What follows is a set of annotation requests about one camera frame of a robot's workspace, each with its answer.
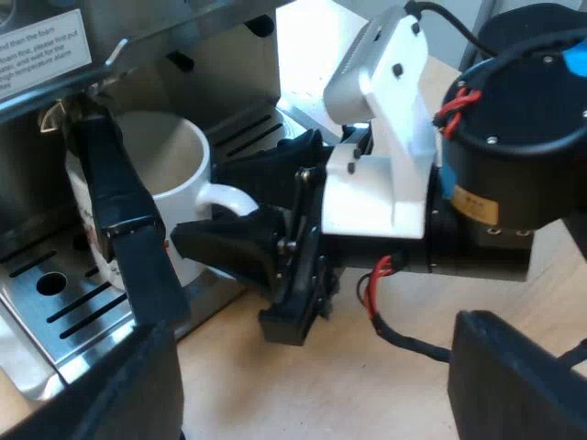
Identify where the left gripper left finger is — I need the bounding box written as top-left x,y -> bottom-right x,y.
0,320 -> 185,440

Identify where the steel espresso machine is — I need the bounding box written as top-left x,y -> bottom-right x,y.
0,0 -> 286,404

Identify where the red and black wire bundle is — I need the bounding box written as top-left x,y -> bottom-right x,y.
357,254 -> 455,363

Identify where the silver camera on white mount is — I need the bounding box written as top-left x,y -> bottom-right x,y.
322,4 -> 437,239

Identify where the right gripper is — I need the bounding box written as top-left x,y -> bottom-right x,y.
170,129 -> 341,346

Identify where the black cable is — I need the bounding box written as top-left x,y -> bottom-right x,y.
405,0 -> 499,59

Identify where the white mug with red print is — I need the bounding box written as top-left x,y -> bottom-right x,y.
66,111 -> 260,288

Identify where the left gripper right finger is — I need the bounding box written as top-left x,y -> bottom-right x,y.
449,310 -> 587,440

